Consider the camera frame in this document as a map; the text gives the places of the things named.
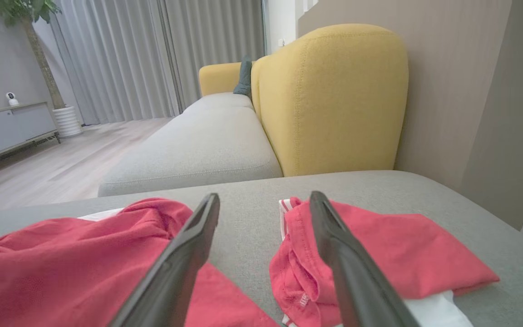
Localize yellow sofa armrest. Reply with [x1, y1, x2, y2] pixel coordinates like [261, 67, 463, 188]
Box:
[199, 62, 253, 97]

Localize white ribbed plant pot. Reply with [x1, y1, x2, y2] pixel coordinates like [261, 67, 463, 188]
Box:
[53, 105, 83, 138]

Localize light grey sheer curtain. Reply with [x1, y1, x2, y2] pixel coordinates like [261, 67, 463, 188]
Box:
[50, 0, 180, 125]

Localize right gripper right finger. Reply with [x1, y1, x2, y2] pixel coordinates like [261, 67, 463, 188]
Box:
[309, 191, 421, 327]

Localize red number 23 jersey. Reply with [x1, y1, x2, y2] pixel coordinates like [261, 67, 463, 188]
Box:
[268, 196, 500, 327]

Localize large grey sofa ottoman cushion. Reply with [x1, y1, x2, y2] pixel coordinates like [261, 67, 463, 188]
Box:
[0, 170, 523, 327]

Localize grey pleated curtain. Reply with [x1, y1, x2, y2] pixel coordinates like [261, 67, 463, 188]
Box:
[159, 0, 266, 112]

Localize grey TV cabinet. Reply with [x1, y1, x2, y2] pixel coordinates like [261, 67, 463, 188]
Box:
[0, 101, 61, 172]

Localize red shorts with white stripe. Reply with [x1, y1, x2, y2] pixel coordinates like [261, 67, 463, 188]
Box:
[0, 198, 280, 327]

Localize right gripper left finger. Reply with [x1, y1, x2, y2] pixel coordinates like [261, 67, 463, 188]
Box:
[107, 193, 221, 327]

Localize green indoor tree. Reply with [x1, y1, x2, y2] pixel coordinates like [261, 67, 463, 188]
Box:
[0, 0, 67, 109]

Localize yellow sofa backrest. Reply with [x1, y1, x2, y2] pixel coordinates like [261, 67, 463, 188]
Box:
[250, 24, 410, 178]

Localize grey sofa seat cushion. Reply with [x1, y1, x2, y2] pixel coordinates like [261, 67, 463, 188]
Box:
[98, 107, 284, 197]
[182, 92, 255, 114]

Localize dark teal throw pillow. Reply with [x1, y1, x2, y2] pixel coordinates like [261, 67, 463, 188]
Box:
[233, 55, 253, 97]

